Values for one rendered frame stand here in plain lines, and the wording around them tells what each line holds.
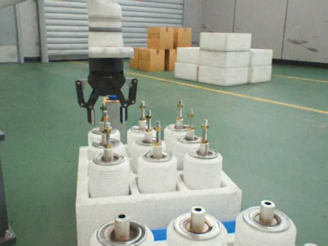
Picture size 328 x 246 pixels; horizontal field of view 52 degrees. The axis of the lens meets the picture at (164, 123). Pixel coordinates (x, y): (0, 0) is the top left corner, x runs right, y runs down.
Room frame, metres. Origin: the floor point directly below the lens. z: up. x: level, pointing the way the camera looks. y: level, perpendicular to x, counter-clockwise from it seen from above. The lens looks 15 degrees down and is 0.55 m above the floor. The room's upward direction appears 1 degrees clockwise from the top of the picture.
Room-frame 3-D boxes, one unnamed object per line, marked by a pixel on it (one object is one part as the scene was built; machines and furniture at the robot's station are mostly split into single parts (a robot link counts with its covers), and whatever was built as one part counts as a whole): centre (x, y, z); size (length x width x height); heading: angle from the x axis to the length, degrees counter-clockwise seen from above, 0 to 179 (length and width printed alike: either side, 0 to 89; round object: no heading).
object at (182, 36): (5.19, -0.19, 0.45); 0.30 x 0.24 x 0.30; 36
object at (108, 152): (0.74, 0.13, 0.26); 0.02 x 0.02 x 0.03
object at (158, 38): (4.96, 0.08, 0.45); 0.30 x 0.24 x 0.30; 40
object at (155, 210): (0.89, 0.04, 0.09); 0.39 x 0.39 x 0.18; 13
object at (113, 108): (1.15, 0.18, 0.16); 0.07 x 0.07 x 0.31; 13
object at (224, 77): (3.77, -0.65, 0.09); 0.39 x 0.39 x 0.18; 42
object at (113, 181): (0.74, 0.13, 0.16); 0.10 x 0.10 x 0.18
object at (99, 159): (0.74, 0.13, 0.25); 0.08 x 0.08 x 0.01
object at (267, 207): (0.49, -0.17, 0.26); 0.02 x 0.02 x 0.03
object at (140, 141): (0.88, 0.04, 0.25); 0.08 x 0.08 x 0.01
